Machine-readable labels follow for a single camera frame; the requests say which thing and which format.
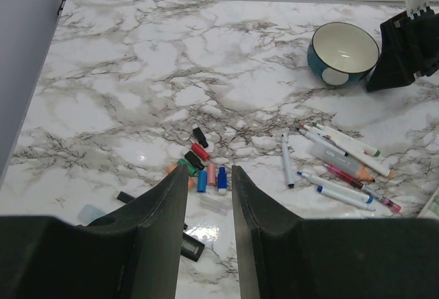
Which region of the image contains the dark blue capped marker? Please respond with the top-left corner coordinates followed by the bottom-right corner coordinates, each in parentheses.
top-left (317, 186), bottom-right (376, 211)

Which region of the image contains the black pen cap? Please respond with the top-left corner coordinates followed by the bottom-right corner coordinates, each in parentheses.
top-left (192, 124), bottom-right (209, 148)
top-left (184, 151), bottom-right (205, 170)

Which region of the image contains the dark blue pen cap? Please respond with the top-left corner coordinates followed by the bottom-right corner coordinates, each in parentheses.
top-left (217, 167), bottom-right (228, 196)

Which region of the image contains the green pen cap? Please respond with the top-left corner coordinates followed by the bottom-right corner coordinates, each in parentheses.
top-left (177, 158), bottom-right (189, 165)

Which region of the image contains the blue capped white marker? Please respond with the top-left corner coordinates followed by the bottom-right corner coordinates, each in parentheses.
top-left (297, 171), bottom-right (373, 204)

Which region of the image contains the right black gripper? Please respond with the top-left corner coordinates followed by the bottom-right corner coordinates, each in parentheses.
top-left (366, 10), bottom-right (438, 93)

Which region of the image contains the pink pen cap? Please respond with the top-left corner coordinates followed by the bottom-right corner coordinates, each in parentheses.
top-left (206, 163), bottom-right (216, 186)

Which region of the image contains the green white marker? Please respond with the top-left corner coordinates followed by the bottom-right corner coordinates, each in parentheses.
top-left (312, 122), bottom-right (381, 157)

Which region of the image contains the black capped white marker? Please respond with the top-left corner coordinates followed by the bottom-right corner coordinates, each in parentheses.
top-left (298, 128), bottom-right (348, 156)

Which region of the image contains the floral rectangular tray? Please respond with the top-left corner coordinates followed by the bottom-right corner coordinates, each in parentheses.
top-left (417, 189), bottom-right (439, 219)

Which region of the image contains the white pen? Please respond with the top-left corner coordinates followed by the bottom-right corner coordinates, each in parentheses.
top-left (281, 134), bottom-right (295, 189)

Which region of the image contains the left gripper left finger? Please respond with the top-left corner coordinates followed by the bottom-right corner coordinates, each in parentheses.
top-left (1, 166), bottom-right (189, 298)

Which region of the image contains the red thin marker left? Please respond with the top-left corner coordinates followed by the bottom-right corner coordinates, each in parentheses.
top-left (116, 191), bottom-right (135, 204)

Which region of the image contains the orange highlighter clear cap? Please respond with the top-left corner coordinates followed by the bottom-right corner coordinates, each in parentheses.
top-left (310, 143), bottom-right (375, 182)

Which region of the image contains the dark rimmed ceramic bowl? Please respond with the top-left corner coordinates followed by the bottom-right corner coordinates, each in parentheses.
top-left (307, 22), bottom-right (379, 86)

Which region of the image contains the maroon gel pen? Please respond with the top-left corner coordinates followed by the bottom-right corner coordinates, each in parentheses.
top-left (324, 164), bottom-right (401, 213)

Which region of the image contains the red pen cap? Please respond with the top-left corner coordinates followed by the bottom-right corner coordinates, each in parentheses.
top-left (191, 143), bottom-right (211, 161)

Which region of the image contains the red capped white marker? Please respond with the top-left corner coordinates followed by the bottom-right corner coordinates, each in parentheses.
top-left (300, 123), bottom-right (394, 178)

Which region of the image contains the clear gel pen cap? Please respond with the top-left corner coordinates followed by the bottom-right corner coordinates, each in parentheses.
top-left (200, 195), bottom-right (231, 216)

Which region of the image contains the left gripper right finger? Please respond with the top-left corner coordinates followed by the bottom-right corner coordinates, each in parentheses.
top-left (231, 166), bottom-right (438, 298)

